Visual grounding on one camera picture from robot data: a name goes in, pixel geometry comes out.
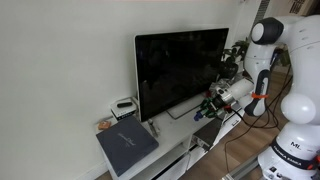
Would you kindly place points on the potted green plant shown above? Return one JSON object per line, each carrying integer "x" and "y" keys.
{"x": 228, "y": 67}

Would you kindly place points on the silver stick remote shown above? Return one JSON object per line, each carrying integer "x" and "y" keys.
{"x": 150, "y": 122}

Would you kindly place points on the dark blue flat box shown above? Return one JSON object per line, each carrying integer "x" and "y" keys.
{"x": 126, "y": 143}

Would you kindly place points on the white tv stand cabinet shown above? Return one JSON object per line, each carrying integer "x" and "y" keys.
{"x": 176, "y": 151}

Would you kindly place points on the black flat screen television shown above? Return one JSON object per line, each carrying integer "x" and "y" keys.
{"x": 174, "y": 67}

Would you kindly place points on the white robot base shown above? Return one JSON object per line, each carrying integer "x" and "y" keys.
{"x": 278, "y": 164}

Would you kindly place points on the small orange object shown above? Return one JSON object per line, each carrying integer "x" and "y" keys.
{"x": 104, "y": 125}

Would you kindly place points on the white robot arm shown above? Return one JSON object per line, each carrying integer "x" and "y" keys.
{"x": 294, "y": 152}

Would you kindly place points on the black remote on box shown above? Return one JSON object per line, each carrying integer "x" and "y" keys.
{"x": 125, "y": 104}

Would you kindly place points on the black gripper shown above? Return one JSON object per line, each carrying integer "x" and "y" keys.
{"x": 208, "y": 109}

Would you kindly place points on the white set-top box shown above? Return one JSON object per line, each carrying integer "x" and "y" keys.
{"x": 120, "y": 113}

